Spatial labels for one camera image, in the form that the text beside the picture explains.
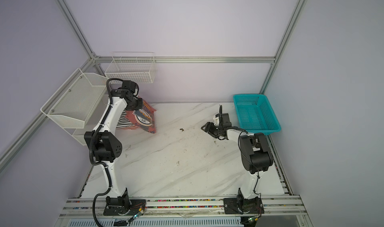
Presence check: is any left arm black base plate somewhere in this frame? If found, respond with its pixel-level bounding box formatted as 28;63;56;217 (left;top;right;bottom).
103;197;147;216

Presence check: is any black white striped tank top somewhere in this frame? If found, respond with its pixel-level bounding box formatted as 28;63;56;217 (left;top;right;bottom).
116;111;138;130

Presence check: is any dusty red tank top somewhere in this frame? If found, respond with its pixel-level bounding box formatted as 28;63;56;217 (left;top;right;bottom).
125;100;156;134

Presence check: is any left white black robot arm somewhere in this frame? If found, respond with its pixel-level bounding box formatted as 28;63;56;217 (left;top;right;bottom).
84;78;143;211

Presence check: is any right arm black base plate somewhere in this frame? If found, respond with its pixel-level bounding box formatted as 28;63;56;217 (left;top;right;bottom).
223;197;265;215

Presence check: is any teal plastic basket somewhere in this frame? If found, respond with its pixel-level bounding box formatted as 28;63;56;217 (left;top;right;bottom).
233;94;281;135

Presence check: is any aluminium enclosure frame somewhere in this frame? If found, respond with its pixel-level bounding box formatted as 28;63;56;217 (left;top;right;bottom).
1;0;308;176

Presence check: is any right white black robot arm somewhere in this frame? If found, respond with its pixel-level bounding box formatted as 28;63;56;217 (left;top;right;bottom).
201;112;274;208

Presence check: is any aluminium mounting rail frame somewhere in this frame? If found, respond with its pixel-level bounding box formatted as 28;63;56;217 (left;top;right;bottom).
55;131;313;227

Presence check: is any right thin black cable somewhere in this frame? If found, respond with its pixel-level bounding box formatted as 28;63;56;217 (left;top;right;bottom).
218;105;263;204

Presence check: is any lower white mesh shelf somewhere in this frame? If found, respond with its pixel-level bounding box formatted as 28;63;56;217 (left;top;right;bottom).
64;94;109;146

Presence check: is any white wire wall basket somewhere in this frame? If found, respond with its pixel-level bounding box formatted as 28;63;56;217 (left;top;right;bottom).
105;52;157;84

